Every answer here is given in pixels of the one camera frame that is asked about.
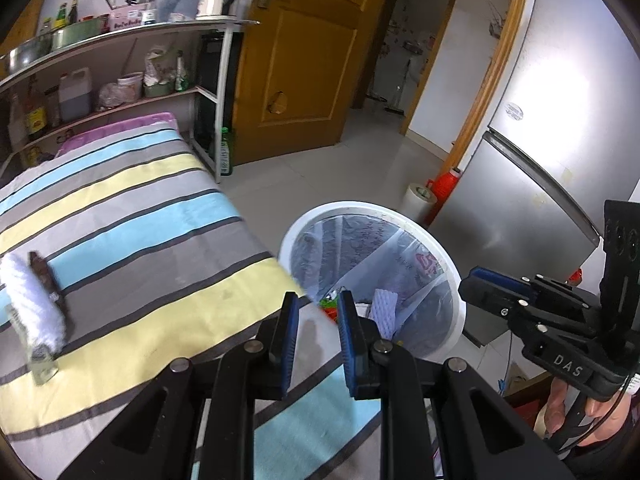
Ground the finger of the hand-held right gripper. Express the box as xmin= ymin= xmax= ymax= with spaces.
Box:
xmin=458 ymin=272 xmax=601 ymax=343
xmin=469 ymin=267 xmax=603 ymax=313

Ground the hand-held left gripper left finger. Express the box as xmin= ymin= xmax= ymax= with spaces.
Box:
xmin=59 ymin=291 xmax=301 ymax=480

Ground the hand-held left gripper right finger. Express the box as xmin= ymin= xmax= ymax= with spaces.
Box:
xmin=337 ymin=290 xmax=576 ymax=480

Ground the clear plastic bin liner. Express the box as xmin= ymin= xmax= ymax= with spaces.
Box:
xmin=290 ymin=212 xmax=453 ymax=353

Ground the white round trash bin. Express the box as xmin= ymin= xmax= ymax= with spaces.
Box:
xmin=278 ymin=201 xmax=468 ymax=362

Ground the person's right hand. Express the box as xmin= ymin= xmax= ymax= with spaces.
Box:
xmin=542 ymin=380 xmax=634 ymax=457

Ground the pale quilted packet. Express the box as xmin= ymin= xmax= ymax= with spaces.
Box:
xmin=371 ymin=288 xmax=400 ymax=339

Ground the red thermos flask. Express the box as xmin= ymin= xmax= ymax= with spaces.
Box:
xmin=425 ymin=167 xmax=464 ymax=212

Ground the white cylinder roll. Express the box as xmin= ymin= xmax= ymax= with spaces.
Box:
xmin=404 ymin=183 xmax=436 ymax=224

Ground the silver refrigerator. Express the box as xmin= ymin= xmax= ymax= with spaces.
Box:
xmin=426 ymin=0 xmax=640 ymax=350

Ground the green glass floor bottle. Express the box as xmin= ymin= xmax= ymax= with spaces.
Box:
xmin=217 ymin=127 xmax=235 ymax=178

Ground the small glass bottle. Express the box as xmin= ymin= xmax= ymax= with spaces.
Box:
xmin=27 ymin=344 xmax=60 ymax=387

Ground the brown snack wrapper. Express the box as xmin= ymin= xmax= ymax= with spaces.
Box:
xmin=27 ymin=251 xmax=67 ymax=312

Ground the black cabinet appliance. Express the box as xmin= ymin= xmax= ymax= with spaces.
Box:
xmin=194 ymin=32 xmax=237 ymax=162

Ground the purple plastic lid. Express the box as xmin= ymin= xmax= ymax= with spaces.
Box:
xmin=54 ymin=112 xmax=179 ymax=159

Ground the wooden door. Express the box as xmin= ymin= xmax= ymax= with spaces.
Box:
xmin=232 ymin=0 xmax=397 ymax=167

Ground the green bottle white label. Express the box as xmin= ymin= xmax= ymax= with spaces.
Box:
xmin=173 ymin=49 xmax=194 ymax=93

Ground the white plastic tub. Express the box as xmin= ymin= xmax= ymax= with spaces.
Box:
xmin=116 ymin=72 xmax=145 ymax=103

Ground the crumpled clear plastic bag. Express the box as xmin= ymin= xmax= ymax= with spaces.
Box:
xmin=94 ymin=82 xmax=121 ymax=112

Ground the white printed bag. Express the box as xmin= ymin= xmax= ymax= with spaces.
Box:
xmin=143 ymin=47 xmax=174 ymax=89

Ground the dark liquid plastic jug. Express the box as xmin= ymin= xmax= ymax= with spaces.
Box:
xmin=58 ymin=67 xmax=93 ymax=122

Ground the brown glass jar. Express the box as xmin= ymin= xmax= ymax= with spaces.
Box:
xmin=45 ymin=87 xmax=61 ymax=129

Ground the soy sauce bottle yellow label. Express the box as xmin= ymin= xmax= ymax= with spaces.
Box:
xmin=24 ymin=77 xmax=49 ymax=142

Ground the white metal shelf rack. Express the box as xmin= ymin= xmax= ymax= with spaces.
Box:
xmin=0 ymin=16 xmax=262 ymax=185

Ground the clear tall bottle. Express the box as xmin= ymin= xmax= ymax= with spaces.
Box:
xmin=7 ymin=92 xmax=29 ymax=149

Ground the clear plastic storage box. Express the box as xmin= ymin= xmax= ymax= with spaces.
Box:
xmin=149 ymin=0 xmax=204 ymax=24

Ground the green enamel pot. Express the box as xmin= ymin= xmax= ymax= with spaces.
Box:
xmin=49 ymin=17 xmax=109 ymax=52

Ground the steel mixing bowl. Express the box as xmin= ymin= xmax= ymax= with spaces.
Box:
xmin=0 ymin=35 xmax=54 ymax=77

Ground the wooden cutting board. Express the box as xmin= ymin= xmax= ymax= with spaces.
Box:
xmin=0 ymin=0 xmax=50 ymax=59

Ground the wooden door frame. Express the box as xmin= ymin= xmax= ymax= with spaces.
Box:
xmin=409 ymin=0 xmax=534 ymax=173

